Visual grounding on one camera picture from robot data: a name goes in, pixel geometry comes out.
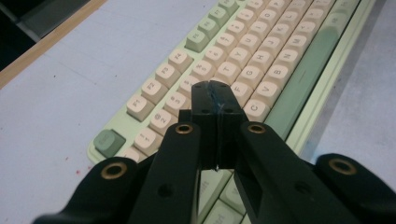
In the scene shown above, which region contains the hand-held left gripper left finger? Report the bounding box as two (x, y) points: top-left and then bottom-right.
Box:
(177, 81), (219, 171)

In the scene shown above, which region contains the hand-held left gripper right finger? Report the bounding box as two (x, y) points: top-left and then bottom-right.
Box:
(208, 79), (246, 171)

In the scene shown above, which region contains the cream and green keyboard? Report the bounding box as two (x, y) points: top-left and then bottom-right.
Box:
(87, 0), (379, 224)

